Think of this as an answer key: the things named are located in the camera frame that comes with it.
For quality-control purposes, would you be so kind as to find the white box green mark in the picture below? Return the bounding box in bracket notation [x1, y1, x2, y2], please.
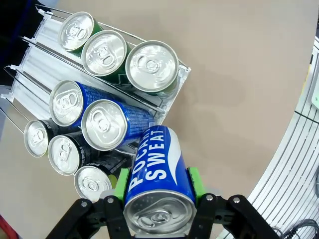
[310, 73, 319, 110]

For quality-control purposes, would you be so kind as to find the white wire can dispenser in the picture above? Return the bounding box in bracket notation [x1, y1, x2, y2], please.
[0, 4, 192, 160]

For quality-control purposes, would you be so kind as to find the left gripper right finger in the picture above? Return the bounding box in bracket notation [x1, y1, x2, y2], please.
[186, 167, 281, 239]

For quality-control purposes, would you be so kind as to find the black Pepsi can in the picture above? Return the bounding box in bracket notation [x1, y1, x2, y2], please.
[47, 131, 93, 177]

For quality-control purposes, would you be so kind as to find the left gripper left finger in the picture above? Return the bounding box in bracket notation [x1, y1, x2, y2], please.
[46, 168, 131, 239]

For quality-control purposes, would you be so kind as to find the back left silver can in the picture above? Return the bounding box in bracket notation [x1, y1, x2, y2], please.
[23, 119, 60, 158]

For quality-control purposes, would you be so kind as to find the green Chilsung cider can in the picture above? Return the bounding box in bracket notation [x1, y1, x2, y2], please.
[81, 30, 137, 84]
[125, 40, 180, 97]
[58, 11, 104, 52]

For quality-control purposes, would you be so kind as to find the blue Pocari Sweat can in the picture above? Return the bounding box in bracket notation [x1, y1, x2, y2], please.
[49, 80, 123, 127]
[123, 125, 198, 237]
[81, 99, 157, 151]

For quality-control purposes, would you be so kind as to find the black Pepsi can lime accent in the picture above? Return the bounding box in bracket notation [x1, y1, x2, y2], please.
[74, 151, 137, 203]

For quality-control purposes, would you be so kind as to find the white ribbed base frame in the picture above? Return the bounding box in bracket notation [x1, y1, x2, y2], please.
[216, 37, 319, 239]

